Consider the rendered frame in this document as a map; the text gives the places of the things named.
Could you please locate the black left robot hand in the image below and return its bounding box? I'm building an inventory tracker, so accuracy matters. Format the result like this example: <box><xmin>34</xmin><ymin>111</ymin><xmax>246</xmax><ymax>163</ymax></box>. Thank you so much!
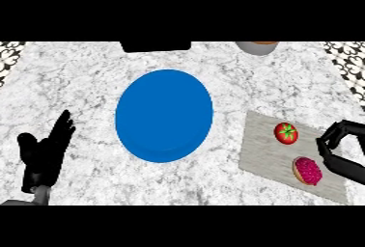
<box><xmin>16</xmin><ymin>109</ymin><xmax>77</xmax><ymax>195</ymax></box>

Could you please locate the grey round pot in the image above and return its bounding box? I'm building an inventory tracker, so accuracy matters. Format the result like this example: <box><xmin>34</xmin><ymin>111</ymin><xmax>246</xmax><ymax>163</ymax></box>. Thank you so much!
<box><xmin>234</xmin><ymin>41</ymin><xmax>281</xmax><ymax>57</ymax></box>

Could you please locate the blue oval plate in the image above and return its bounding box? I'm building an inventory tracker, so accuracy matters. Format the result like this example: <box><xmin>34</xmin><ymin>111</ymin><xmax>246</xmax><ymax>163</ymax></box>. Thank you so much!
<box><xmin>114</xmin><ymin>69</ymin><xmax>216</xmax><ymax>164</ymax></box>

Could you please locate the black appliance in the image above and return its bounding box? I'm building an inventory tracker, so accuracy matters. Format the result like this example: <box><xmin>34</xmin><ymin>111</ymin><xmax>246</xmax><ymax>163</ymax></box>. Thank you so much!
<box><xmin>118</xmin><ymin>41</ymin><xmax>192</xmax><ymax>54</ymax></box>

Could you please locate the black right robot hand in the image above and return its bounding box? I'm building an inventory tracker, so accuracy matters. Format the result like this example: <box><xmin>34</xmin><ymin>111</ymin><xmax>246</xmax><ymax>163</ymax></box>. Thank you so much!
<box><xmin>315</xmin><ymin>119</ymin><xmax>365</xmax><ymax>186</ymax></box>

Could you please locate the red tomato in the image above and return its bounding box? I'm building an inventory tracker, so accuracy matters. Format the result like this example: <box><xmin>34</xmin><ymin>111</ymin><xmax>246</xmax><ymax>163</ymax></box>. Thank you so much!
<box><xmin>272</xmin><ymin>122</ymin><xmax>302</xmax><ymax>146</ymax></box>

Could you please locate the grey rectangular placemat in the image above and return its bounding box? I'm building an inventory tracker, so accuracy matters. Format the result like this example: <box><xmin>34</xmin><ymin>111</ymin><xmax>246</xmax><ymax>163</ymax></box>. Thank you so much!
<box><xmin>237</xmin><ymin>110</ymin><xmax>350</xmax><ymax>206</ymax></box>

